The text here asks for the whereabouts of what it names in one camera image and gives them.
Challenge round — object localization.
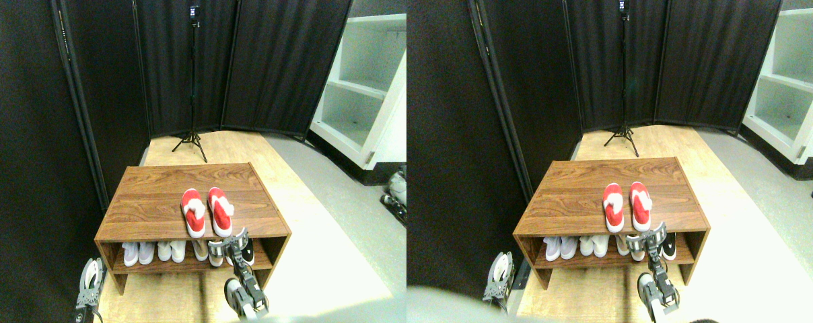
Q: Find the red shoe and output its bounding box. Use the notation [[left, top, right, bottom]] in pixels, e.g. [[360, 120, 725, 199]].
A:
[[207, 187, 235, 237], [602, 183, 626, 234], [181, 188, 207, 239], [629, 182, 653, 232]]

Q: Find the brown shoe rack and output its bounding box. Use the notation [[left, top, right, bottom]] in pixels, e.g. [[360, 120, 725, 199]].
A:
[[513, 157, 711, 291], [95, 163, 293, 293]]

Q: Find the grey curtain stand foot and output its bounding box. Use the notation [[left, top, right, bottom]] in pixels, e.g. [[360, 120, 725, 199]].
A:
[[511, 259, 534, 316]]

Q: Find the white and black machine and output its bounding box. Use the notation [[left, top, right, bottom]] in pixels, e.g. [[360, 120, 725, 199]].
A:
[[381, 170, 407, 224]]

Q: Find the white shelf unit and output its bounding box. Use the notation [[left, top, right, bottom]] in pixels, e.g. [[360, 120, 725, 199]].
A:
[[310, 13, 407, 170], [743, 5, 813, 165]]

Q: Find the black tripod stand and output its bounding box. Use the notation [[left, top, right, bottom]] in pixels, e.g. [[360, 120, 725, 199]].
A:
[[604, 0, 640, 158], [172, 1, 209, 164]]

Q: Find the black curtain stand pole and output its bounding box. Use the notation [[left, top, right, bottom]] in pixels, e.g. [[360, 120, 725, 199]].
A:
[[48, 0, 109, 211], [464, 0, 533, 202]]

